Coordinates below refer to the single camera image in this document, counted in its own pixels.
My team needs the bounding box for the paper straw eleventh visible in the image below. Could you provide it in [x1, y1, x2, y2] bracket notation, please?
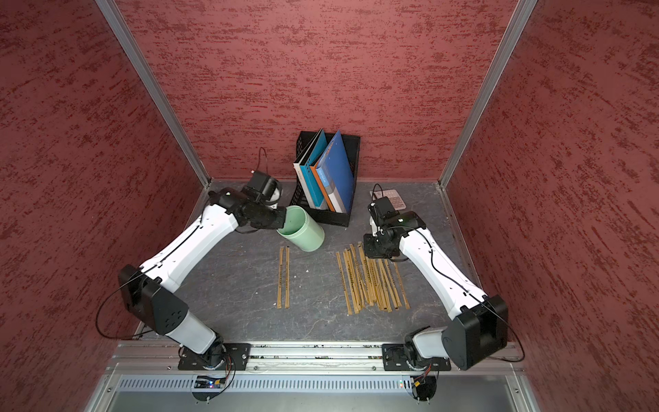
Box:
[350, 244, 374, 307]

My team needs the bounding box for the green metal cup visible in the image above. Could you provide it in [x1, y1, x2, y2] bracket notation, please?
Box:
[277, 205, 325, 252]

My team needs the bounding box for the paper straw twelfth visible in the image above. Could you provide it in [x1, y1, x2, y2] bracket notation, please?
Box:
[381, 261, 397, 310]

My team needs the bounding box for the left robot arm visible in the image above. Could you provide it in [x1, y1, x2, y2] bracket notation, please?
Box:
[118, 171, 287, 370]

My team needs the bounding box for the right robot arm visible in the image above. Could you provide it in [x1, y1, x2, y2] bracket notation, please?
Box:
[363, 206, 509, 370]

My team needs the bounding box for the black mesh file holder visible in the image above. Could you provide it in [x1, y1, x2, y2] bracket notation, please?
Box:
[290, 131, 361, 228]

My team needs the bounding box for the pink calculator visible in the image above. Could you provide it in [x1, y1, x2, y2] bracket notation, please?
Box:
[371, 190, 407, 210]

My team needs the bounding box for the teal book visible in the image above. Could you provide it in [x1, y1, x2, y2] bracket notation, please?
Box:
[299, 129, 328, 209]

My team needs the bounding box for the orange book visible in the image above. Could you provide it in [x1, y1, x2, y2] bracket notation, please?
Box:
[311, 164, 335, 212]

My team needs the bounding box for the blue folder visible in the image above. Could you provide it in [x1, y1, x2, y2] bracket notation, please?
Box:
[316, 131, 354, 213]

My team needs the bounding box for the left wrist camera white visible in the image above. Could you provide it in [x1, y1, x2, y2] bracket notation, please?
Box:
[267, 180, 282, 208]

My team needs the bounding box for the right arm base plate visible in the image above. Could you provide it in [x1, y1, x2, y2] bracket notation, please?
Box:
[381, 343, 451, 374]

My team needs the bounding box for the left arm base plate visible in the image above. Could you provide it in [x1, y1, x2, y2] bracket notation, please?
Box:
[178, 343, 252, 373]

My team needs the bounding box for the aluminium front rail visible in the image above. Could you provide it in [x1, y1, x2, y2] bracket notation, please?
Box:
[107, 339, 526, 376]

